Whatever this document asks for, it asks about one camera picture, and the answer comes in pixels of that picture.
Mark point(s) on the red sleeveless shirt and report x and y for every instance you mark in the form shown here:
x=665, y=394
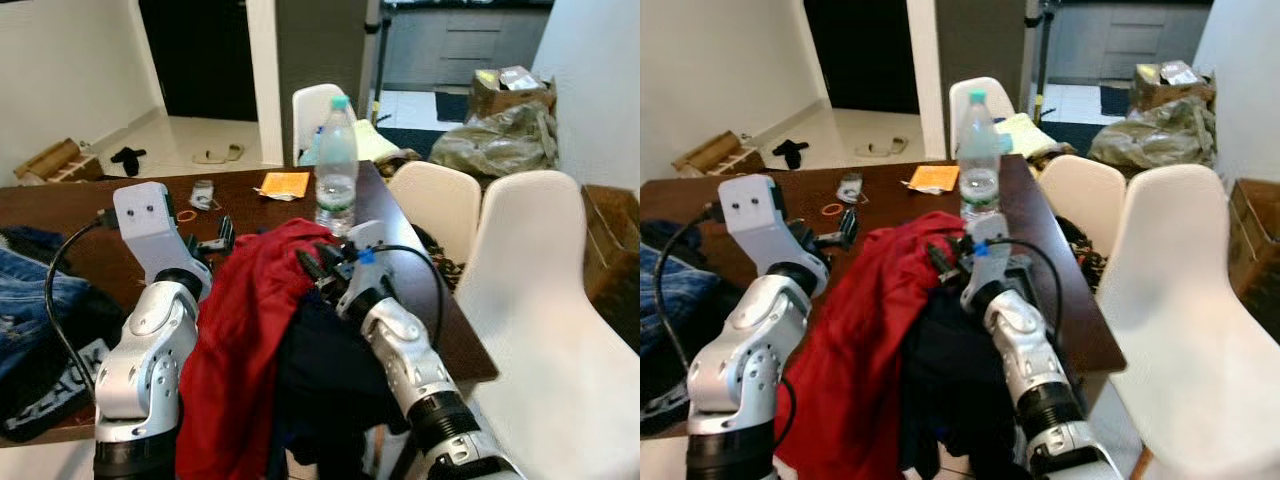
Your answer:
x=860, y=340
x=240, y=340

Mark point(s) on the blue denim shorts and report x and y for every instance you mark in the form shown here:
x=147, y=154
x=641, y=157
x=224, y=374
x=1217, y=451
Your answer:
x=35, y=295
x=685, y=290

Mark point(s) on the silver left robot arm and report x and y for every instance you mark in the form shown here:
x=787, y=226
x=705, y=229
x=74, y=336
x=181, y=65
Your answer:
x=145, y=370
x=745, y=370

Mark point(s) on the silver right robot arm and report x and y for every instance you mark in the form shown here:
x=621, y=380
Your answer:
x=410, y=360
x=1035, y=370

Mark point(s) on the orange paper packet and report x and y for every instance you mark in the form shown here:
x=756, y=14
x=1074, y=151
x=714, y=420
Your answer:
x=283, y=185
x=935, y=178

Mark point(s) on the beige sandal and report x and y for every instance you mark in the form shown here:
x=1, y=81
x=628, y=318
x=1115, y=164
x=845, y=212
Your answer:
x=233, y=151
x=207, y=156
x=870, y=149

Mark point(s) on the black crumpled cloth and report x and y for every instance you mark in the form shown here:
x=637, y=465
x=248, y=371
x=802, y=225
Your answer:
x=128, y=158
x=790, y=152

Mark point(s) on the clear plastic water bottle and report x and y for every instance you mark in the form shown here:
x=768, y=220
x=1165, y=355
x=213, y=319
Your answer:
x=980, y=160
x=337, y=170

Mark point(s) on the leopard print cushion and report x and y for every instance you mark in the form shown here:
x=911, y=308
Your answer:
x=1085, y=250
x=442, y=265

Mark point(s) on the white plastic chair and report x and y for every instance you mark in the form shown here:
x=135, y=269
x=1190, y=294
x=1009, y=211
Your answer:
x=540, y=300
x=1200, y=320
x=1085, y=190
x=440, y=200
x=957, y=105
x=308, y=115

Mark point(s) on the pale yellow cloth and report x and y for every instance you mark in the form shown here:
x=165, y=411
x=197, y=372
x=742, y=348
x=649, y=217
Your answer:
x=1025, y=132
x=372, y=142

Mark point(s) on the black garment white lettering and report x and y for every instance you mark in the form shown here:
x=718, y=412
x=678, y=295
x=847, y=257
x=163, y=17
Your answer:
x=665, y=400
x=60, y=385

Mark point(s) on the dark floor mat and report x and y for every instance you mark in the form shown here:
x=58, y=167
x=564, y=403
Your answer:
x=450, y=105
x=1112, y=98

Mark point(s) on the olive green bag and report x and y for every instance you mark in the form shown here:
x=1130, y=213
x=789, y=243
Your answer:
x=495, y=145
x=1150, y=135

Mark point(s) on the black pole yellow band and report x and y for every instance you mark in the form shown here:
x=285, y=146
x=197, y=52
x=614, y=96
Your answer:
x=1040, y=50
x=378, y=60

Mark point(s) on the grey kitchen cabinet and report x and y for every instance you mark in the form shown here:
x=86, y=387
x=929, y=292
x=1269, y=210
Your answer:
x=470, y=40
x=1130, y=35

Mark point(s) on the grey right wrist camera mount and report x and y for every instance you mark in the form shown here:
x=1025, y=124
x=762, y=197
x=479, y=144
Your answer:
x=990, y=255
x=365, y=250

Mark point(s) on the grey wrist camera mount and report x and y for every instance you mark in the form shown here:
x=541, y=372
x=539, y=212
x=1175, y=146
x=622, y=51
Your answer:
x=150, y=225
x=365, y=250
x=765, y=220
x=990, y=255

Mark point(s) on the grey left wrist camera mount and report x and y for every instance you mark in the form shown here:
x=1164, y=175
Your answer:
x=765, y=220
x=150, y=225

